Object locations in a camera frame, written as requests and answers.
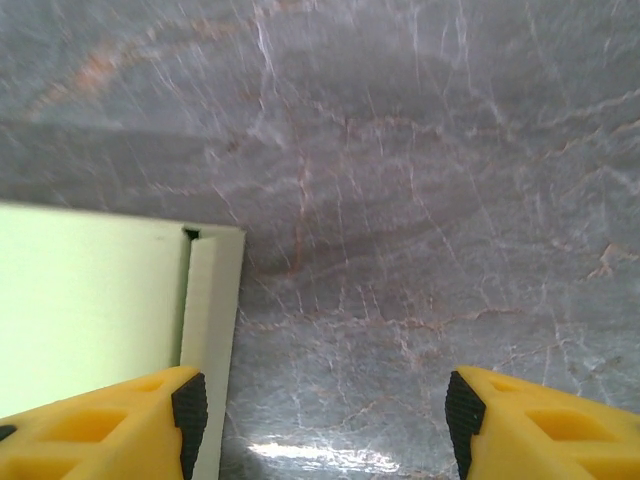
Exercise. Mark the pale green paper box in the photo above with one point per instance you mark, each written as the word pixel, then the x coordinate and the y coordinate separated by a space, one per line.
pixel 90 300

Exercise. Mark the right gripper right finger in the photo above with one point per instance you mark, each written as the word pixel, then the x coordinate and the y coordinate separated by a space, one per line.
pixel 550 435

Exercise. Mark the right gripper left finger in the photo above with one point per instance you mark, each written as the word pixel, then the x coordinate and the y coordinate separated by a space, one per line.
pixel 90 435

